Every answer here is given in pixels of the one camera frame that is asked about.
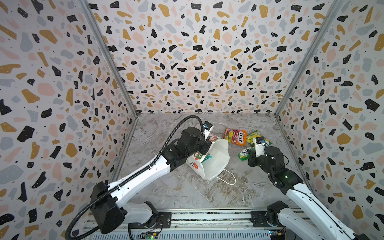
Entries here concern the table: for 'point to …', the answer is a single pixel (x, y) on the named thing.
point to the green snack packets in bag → (208, 156)
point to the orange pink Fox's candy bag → (237, 137)
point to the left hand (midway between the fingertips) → (209, 134)
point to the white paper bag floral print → (212, 164)
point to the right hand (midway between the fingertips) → (246, 147)
